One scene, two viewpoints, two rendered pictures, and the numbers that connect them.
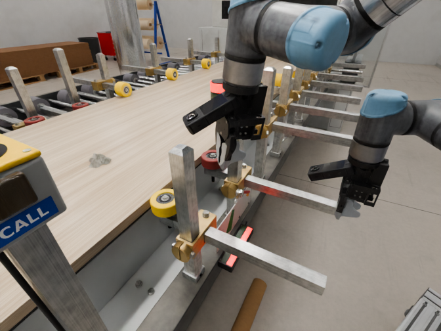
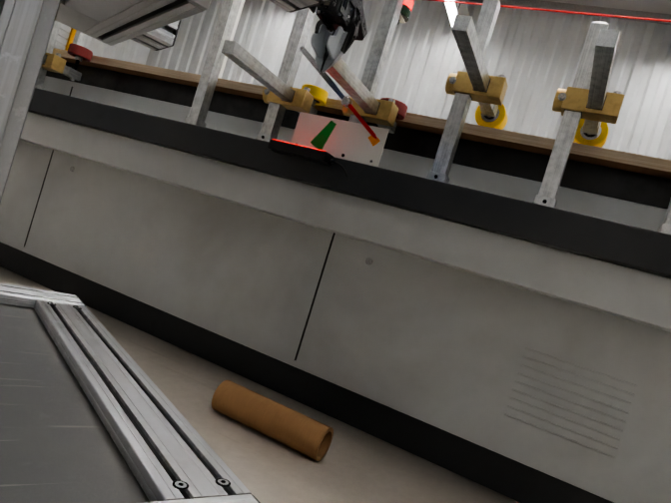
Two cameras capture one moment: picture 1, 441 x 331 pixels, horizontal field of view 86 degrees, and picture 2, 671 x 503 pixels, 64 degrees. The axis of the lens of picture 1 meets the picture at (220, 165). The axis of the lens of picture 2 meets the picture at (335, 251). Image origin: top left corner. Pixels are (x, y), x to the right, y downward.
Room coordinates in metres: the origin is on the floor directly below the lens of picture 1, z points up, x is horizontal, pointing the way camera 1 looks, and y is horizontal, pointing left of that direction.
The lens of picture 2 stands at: (0.53, -1.43, 0.48)
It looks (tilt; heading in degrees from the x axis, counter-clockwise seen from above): 1 degrees down; 85
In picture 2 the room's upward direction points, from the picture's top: 17 degrees clockwise
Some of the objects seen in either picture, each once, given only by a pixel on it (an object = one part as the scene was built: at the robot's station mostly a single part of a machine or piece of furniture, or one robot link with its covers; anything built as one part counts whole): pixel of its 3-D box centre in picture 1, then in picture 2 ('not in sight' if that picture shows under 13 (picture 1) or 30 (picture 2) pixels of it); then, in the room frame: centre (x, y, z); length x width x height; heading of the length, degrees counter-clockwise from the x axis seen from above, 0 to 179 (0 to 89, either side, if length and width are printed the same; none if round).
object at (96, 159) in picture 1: (98, 157); not in sight; (0.67, 0.40, 0.91); 0.09 x 0.07 x 0.02; 28
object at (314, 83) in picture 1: (317, 83); not in sight; (1.49, -0.60, 0.95); 0.50 x 0.04 x 0.04; 61
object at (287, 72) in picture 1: (280, 119); (568, 127); (1.05, -0.28, 0.89); 0.04 x 0.04 x 0.48; 61
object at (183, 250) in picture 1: (195, 235); (287, 98); (0.41, 0.06, 0.84); 0.14 x 0.06 x 0.05; 151
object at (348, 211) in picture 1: (348, 211); (318, 45); (0.47, -0.35, 0.86); 0.06 x 0.03 x 0.09; 62
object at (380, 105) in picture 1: (380, 117); not in sight; (0.49, -0.35, 1.12); 0.09 x 0.08 x 0.11; 90
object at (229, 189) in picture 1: (236, 180); (369, 110); (0.63, -0.05, 0.85); 0.14 x 0.06 x 0.05; 151
